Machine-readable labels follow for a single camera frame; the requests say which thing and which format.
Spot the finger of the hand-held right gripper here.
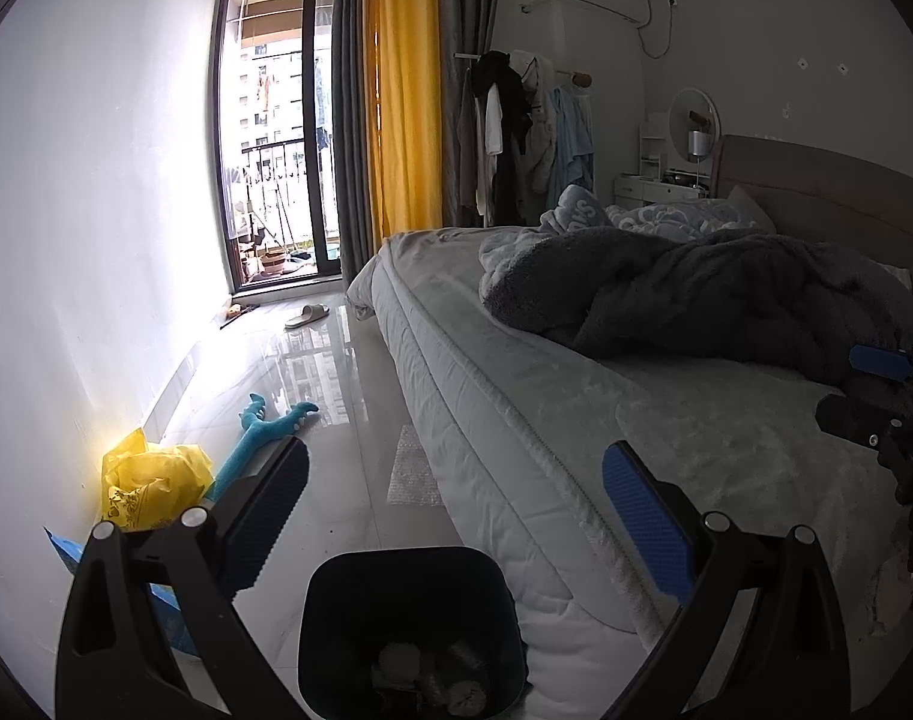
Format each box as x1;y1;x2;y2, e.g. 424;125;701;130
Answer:
815;388;913;509
848;343;913;385

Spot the blue plush toy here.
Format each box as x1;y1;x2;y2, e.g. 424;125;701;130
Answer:
205;392;321;500

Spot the blue plastic package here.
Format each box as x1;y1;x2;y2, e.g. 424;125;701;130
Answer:
43;527;198;657

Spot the beige padded headboard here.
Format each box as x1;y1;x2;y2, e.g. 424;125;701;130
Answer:
710;135;913;293

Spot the patterned light blue pillow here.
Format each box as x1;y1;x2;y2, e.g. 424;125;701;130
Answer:
538;184;758;242

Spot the white hanging shirt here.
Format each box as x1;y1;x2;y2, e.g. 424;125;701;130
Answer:
484;86;503;158

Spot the white desktop shelf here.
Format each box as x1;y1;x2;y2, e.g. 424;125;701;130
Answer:
637;116;673;181

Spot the bed with grey sheet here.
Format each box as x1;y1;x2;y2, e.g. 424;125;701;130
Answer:
347;229;913;661

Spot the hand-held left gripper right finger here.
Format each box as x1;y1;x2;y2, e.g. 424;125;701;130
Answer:
600;441;866;720

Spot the yellow curtain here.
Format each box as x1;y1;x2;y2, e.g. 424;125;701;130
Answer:
362;0;442;241

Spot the beige hanging garment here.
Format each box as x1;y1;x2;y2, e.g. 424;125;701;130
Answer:
456;67;487;222

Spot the yellow plastic bag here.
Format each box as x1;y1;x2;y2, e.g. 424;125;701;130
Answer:
100;427;215;533

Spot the clothes rack rod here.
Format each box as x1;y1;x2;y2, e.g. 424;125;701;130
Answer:
454;52;594;89

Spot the white hanging jacket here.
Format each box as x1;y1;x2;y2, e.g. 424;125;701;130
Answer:
510;49;559;196

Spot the dark grey fleece blanket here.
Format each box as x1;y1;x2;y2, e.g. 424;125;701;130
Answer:
478;225;913;385

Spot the black framed balcony door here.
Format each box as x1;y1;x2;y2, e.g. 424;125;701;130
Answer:
216;0;345;293

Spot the bubble wrap sheet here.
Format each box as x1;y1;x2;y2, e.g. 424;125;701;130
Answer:
387;424;446;509

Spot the beige pillow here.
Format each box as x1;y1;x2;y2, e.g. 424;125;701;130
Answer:
726;184;779;233

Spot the air conditioner cable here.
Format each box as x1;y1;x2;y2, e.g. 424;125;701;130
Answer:
636;0;680;61

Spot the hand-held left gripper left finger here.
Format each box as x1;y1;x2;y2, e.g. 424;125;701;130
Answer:
55;435;311;720

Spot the black hanging garment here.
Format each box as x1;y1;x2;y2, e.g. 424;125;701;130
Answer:
471;51;537;224

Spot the black trash bin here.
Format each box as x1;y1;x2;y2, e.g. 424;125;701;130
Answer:
297;546;528;720

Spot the light blue hanging garment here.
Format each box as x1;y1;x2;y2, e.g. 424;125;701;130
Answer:
550;86;597;200

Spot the grey curtain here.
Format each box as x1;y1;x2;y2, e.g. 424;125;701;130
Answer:
328;0;376;293
435;0;502;230

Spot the silver table lamp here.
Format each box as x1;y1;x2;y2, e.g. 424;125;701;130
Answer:
687;131;713;192

